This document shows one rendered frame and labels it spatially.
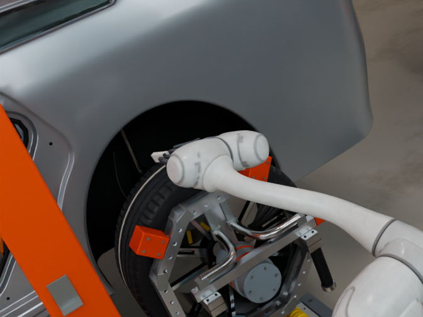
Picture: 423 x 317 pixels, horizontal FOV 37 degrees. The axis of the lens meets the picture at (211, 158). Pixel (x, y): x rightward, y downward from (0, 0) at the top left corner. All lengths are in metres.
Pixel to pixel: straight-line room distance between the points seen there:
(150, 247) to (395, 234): 0.76
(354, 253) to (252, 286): 1.52
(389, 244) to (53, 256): 0.86
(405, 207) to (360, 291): 2.29
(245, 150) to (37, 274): 0.63
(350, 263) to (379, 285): 1.97
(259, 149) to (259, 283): 0.47
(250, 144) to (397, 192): 2.20
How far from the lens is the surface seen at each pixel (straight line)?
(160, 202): 1.97
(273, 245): 1.85
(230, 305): 2.24
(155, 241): 1.90
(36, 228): 1.70
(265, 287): 1.95
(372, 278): 1.37
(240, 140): 1.66
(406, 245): 1.44
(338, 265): 3.34
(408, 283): 1.38
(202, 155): 1.56
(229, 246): 1.86
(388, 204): 3.68
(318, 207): 1.54
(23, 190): 1.67
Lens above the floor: 1.97
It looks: 23 degrees down
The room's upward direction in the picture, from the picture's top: 23 degrees counter-clockwise
